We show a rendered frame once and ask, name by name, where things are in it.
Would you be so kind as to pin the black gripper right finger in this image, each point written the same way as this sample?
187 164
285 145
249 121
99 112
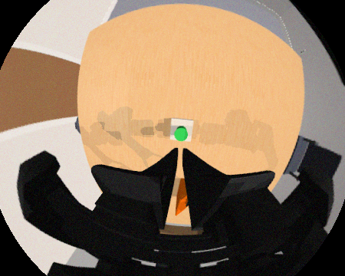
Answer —
207 188

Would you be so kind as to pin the white square block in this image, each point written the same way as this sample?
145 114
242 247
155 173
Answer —
176 123

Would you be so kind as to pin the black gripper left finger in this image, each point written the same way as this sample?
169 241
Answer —
153 185

